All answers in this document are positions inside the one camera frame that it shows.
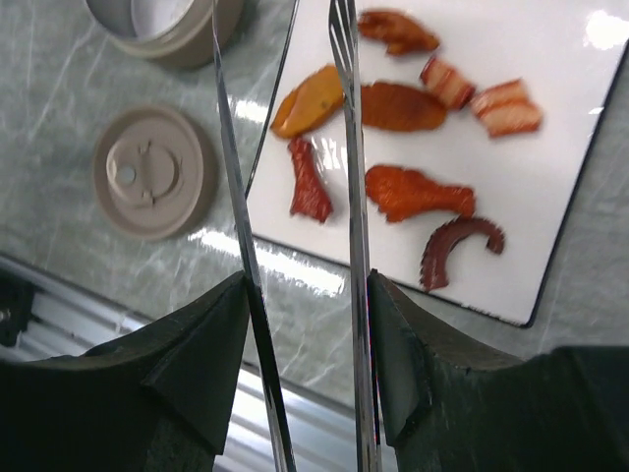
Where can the orange chicken drumstick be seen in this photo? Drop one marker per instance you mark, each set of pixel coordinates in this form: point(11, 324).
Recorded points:
point(401, 193)

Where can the large pork belly piece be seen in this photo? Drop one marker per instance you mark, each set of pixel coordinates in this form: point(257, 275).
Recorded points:
point(506, 109)

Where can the aluminium table edge rail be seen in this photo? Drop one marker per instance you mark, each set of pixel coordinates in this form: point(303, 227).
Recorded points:
point(68, 320)

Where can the orange sweet potato slice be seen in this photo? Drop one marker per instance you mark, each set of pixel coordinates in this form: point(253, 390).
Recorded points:
point(310, 104)

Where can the red rib meat piece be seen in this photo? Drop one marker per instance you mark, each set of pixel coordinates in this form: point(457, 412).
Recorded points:
point(310, 198)

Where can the small pork belly piece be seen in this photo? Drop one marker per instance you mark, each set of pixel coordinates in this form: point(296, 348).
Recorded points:
point(447, 83)

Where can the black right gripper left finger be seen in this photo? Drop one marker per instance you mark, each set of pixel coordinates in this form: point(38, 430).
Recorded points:
point(157, 399)

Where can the dark red octopus tentacle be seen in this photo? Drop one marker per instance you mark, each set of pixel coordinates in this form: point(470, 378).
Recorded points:
point(444, 239)

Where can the beige round container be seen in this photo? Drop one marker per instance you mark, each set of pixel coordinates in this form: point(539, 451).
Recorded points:
point(171, 34)

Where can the brown glazed meat slice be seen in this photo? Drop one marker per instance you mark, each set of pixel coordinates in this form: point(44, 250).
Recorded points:
point(400, 108)

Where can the white rectangular plate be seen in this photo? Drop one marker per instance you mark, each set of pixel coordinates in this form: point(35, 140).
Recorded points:
point(567, 53)

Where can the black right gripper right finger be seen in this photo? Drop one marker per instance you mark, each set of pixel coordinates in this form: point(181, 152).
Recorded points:
point(452, 403)

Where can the beige round lid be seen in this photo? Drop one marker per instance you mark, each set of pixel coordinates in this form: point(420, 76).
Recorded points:
point(154, 172)

